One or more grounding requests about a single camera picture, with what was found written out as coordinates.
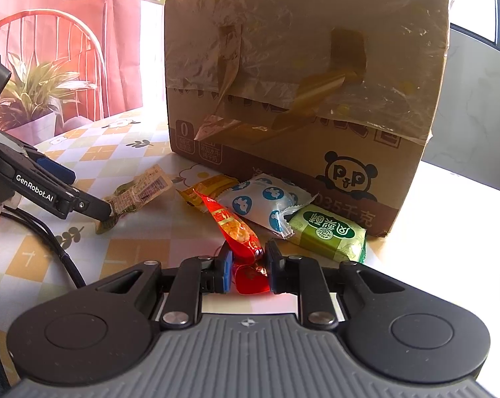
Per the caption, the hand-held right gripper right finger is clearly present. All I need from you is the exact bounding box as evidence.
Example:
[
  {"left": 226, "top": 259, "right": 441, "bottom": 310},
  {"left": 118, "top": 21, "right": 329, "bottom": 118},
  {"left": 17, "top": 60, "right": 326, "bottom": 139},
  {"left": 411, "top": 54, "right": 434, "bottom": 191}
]
[{"left": 266, "top": 239, "right": 404, "bottom": 326}]

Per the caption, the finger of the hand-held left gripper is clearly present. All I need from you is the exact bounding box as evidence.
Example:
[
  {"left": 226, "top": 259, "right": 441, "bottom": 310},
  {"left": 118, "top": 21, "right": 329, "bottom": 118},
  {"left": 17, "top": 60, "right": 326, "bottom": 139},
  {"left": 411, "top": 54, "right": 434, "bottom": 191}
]
[
  {"left": 28, "top": 152, "right": 76, "bottom": 184},
  {"left": 70, "top": 191, "right": 112, "bottom": 221}
]

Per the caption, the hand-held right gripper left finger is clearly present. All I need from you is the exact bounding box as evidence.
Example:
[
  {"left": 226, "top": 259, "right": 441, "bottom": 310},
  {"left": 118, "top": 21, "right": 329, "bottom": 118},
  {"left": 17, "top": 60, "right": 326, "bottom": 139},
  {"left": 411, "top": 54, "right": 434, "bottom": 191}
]
[{"left": 93, "top": 240, "right": 234, "bottom": 328}]

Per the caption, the red snack packet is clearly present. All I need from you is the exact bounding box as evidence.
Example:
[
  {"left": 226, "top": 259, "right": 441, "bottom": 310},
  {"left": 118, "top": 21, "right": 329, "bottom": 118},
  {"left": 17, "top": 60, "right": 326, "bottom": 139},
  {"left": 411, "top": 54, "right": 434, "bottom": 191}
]
[{"left": 192, "top": 188, "right": 271, "bottom": 295}]

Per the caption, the beige green snack packet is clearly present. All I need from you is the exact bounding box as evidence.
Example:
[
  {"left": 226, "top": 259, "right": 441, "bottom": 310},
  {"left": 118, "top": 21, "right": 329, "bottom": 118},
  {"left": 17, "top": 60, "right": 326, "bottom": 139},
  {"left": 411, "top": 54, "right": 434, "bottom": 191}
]
[{"left": 96, "top": 165, "right": 172, "bottom": 235}]

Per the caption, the brown cardboard box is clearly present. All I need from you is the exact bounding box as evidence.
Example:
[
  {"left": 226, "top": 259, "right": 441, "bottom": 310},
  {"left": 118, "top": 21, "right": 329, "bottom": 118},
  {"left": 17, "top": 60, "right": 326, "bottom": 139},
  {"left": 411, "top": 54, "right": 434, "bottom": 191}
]
[{"left": 164, "top": 0, "right": 456, "bottom": 238}]

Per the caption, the clear plastic box liner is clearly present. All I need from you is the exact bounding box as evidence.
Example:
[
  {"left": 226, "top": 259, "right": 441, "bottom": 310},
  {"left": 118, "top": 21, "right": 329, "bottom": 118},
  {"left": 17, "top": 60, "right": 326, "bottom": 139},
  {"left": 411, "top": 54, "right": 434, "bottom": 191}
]
[{"left": 164, "top": 0, "right": 456, "bottom": 142}]

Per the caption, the pale green snack packet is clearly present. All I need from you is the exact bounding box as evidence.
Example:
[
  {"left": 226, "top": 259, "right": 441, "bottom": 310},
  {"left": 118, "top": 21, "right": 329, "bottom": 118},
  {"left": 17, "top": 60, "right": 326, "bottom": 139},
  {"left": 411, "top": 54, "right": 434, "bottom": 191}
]
[{"left": 283, "top": 204, "right": 367, "bottom": 264}]

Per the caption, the white blue-patterned snack packet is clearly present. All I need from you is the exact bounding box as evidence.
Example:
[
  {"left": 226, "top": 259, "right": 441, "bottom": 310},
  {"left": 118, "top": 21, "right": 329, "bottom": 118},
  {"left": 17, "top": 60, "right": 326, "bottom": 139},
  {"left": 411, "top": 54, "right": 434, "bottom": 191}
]
[{"left": 217, "top": 174, "right": 319, "bottom": 239}]

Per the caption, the yellow snack packet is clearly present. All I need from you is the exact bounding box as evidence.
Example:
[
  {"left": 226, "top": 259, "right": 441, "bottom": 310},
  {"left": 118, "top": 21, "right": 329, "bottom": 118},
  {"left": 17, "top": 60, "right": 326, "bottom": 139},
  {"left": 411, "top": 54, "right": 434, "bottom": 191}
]
[{"left": 176, "top": 174, "right": 239, "bottom": 212}]

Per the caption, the printed red backdrop cloth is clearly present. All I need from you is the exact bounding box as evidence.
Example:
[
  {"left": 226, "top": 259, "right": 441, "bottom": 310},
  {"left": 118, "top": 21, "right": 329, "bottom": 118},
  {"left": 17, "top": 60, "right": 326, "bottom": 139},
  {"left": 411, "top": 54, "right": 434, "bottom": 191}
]
[{"left": 0, "top": 0, "right": 180, "bottom": 142}]

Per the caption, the black cable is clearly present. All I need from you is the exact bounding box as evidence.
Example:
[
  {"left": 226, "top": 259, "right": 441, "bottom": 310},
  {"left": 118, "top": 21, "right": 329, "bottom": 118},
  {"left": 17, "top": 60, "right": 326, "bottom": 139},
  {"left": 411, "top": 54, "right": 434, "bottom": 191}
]
[{"left": 1, "top": 205, "right": 87, "bottom": 289}]

